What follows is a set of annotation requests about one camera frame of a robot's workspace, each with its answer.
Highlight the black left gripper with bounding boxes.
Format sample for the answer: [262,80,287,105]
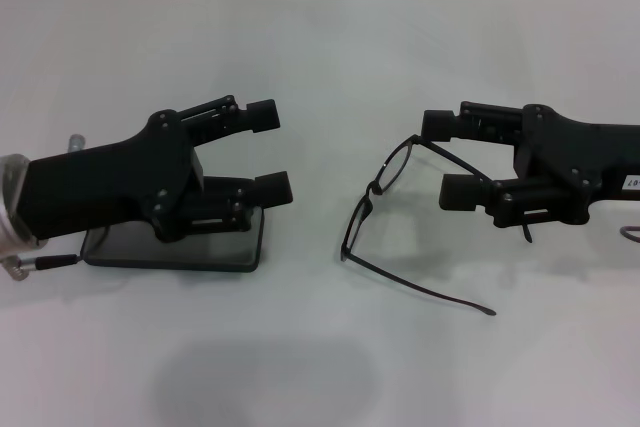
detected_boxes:
[17,109,204,243]

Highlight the black glasses case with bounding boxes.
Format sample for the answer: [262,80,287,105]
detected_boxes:
[81,205,265,274]

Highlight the black thin-frame glasses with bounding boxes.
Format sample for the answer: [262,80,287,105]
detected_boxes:
[339,133,532,317]

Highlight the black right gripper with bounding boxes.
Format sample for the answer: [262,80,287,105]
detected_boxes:
[421,100,640,228]

